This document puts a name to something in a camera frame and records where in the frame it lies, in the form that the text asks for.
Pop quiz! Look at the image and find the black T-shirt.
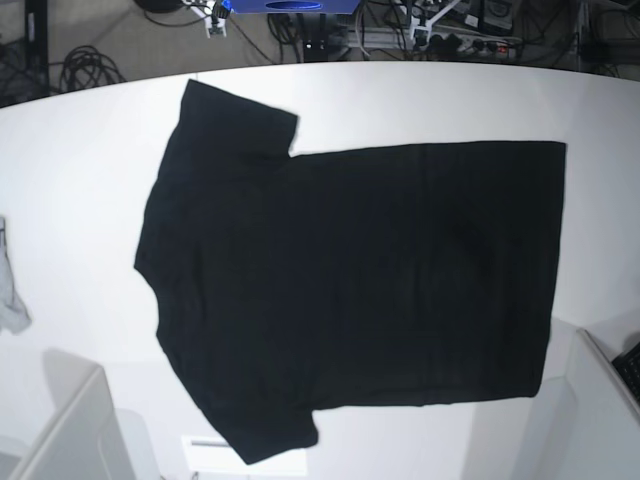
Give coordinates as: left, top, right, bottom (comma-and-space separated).
135, 81, 567, 464

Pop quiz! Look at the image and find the blue box with oval logo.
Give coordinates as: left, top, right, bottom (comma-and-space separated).
230, 0, 360, 14

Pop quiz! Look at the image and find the white partition left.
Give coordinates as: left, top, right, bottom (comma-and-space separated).
1, 346, 161, 480

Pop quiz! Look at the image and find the white partition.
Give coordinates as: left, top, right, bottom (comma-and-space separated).
512, 329, 639, 480
1, 346, 161, 480

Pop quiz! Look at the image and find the grey cloth at table edge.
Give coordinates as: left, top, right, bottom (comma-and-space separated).
0, 218, 32, 335

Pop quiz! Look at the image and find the white partition right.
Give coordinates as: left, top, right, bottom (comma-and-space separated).
512, 329, 639, 480

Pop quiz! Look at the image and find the black keyboard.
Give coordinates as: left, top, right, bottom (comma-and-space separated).
612, 344, 640, 401

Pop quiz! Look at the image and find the white cable slot plate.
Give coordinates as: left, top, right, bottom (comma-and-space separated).
181, 436, 308, 477

